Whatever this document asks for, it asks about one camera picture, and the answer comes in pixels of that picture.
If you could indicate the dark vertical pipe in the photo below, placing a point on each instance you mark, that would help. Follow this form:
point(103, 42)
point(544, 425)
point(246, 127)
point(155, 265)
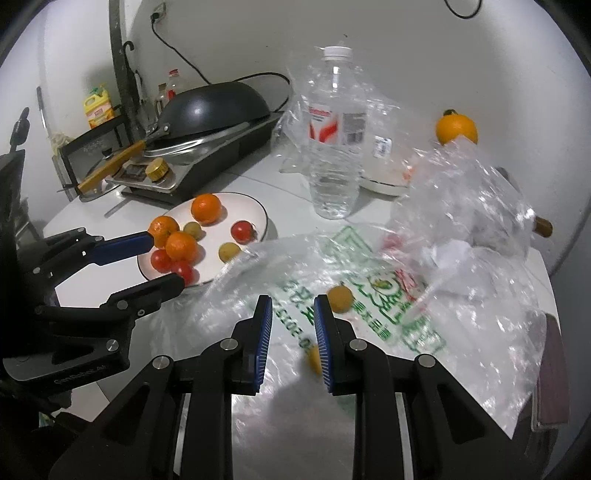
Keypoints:
point(119, 69)

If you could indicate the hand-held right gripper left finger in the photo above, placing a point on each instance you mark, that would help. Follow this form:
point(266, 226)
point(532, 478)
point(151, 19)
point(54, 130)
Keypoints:
point(263, 341)

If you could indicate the red label sauce bottle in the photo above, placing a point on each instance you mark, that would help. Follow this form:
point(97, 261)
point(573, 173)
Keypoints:
point(173, 85)

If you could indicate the steel countertop stove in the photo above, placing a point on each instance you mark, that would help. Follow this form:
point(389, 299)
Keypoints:
point(240, 143)

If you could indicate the white rag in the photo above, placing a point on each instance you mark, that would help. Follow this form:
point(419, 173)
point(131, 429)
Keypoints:
point(59, 143)

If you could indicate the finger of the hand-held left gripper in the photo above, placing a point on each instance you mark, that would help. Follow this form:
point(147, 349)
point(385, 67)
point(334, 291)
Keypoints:
point(147, 288)
point(124, 244)

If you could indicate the white wall socket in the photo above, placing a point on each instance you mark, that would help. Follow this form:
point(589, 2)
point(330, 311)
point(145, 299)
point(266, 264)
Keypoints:
point(159, 11)

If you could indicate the yellow dish soap bottle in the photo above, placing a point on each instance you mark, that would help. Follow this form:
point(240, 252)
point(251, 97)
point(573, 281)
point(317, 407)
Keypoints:
point(99, 110)

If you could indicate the green printed plastic bag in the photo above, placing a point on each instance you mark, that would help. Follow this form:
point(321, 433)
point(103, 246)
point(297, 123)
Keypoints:
point(295, 295)

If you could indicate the clear plastic water bottle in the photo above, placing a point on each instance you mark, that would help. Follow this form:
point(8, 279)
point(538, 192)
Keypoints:
point(334, 184)

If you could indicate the dark brown board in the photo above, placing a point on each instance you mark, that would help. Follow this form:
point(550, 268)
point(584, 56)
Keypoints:
point(551, 369)

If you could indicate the large orange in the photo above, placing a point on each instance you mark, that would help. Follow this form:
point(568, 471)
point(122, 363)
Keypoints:
point(456, 129)

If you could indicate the tangerine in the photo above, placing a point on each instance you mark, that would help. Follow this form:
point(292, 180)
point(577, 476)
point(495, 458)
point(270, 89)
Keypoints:
point(206, 208)
point(162, 229)
point(181, 246)

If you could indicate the longan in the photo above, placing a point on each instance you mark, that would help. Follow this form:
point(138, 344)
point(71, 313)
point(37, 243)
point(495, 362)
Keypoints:
point(193, 229)
point(340, 297)
point(316, 359)
point(228, 251)

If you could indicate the cherry tomato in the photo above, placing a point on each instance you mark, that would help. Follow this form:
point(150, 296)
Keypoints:
point(184, 271)
point(160, 260)
point(243, 230)
point(392, 241)

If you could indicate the dark oil bottle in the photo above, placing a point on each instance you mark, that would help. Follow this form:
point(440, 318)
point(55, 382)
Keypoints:
point(160, 99)

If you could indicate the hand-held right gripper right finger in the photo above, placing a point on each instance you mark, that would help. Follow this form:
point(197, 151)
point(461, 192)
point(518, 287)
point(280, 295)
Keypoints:
point(323, 341)

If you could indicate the crumpled clear plastic bag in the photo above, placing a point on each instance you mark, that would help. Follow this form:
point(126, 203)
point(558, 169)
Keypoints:
point(461, 198)

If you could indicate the brass stove knob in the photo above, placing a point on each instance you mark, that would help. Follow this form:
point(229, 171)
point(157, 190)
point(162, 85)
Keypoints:
point(157, 169)

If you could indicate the white bowl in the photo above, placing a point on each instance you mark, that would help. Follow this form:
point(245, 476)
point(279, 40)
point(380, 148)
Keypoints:
point(383, 184)

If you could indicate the white plate with black rim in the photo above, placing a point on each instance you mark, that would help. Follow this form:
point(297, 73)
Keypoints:
point(216, 237)

